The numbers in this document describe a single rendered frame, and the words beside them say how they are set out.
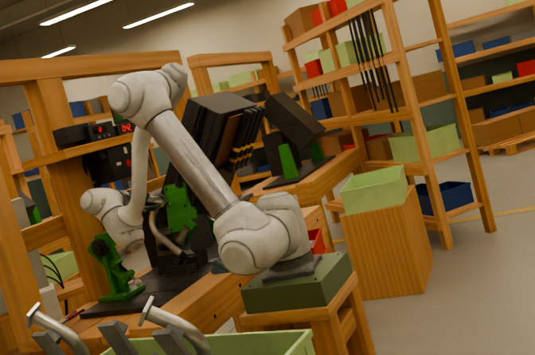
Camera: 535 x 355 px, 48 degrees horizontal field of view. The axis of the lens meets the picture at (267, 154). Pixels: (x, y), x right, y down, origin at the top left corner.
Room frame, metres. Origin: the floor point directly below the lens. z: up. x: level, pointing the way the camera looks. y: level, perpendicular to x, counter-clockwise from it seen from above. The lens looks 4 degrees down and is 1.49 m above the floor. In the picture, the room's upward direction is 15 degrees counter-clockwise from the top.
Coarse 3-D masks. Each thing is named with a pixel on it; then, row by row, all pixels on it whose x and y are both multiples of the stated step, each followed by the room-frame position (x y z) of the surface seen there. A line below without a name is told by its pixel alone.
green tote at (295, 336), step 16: (208, 336) 1.52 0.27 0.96; (224, 336) 1.49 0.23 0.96; (240, 336) 1.47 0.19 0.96; (256, 336) 1.44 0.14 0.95; (272, 336) 1.42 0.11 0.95; (288, 336) 1.40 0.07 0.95; (304, 336) 1.34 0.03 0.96; (112, 352) 1.63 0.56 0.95; (144, 352) 1.63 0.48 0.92; (160, 352) 1.61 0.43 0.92; (192, 352) 1.55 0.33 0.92; (224, 352) 1.50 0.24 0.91; (240, 352) 1.47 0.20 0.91; (256, 352) 1.45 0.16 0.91; (272, 352) 1.43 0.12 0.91; (288, 352) 1.28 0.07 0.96; (304, 352) 1.33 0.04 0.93
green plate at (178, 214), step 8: (184, 184) 2.58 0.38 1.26; (168, 192) 2.62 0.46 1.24; (176, 192) 2.60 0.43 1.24; (184, 192) 2.58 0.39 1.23; (176, 200) 2.59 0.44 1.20; (184, 200) 2.57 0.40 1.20; (168, 208) 2.61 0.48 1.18; (176, 208) 2.59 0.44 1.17; (184, 208) 2.57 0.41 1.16; (192, 208) 2.61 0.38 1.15; (168, 216) 2.60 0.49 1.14; (176, 216) 2.58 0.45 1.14; (184, 216) 2.56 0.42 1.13; (192, 216) 2.59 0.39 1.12; (168, 224) 2.60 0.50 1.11; (176, 224) 2.58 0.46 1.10; (184, 224) 2.56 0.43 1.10
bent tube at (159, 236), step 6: (162, 198) 2.62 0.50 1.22; (156, 210) 2.61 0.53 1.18; (150, 216) 2.61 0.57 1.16; (150, 222) 2.61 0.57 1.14; (150, 228) 2.60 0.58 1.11; (156, 228) 2.60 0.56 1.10; (156, 234) 2.58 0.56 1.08; (162, 234) 2.58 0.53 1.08; (162, 240) 2.56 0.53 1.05; (168, 240) 2.55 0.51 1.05; (168, 246) 2.54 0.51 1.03; (174, 246) 2.53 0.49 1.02; (174, 252) 2.52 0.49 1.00; (180, 252) 2.50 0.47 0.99
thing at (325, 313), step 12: (348, 288) 1.97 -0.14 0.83; (336, 300) 1.86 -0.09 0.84; (276, 312) 1.87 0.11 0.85; (288, 312) 1.85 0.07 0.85; (300, 312) 1.83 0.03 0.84; (312, 312) 1.81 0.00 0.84; (324, 312) 1.79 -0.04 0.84; (252, 324) 1.91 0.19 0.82; (264, 324) 1.89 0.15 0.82; (276, 324) 1.87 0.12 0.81
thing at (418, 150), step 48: (336, 0) 5.57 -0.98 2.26; (384, 0) 4.68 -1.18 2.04; (432, 0) 4.82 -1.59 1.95; (288, 48) 6.61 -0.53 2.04; (336, 48) 5.71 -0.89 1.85; (384, 48) 5.65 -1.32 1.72; (336, 96) 6.07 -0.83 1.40; (384, 96) 5.17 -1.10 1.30; (432, 96) 4.90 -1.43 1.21; (336, 144) 6.32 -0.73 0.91; (384, 144) 5.40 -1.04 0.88; (432, 144) 4.85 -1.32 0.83; (432, 192) 4.69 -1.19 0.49; (480, 192) 4.82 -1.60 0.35
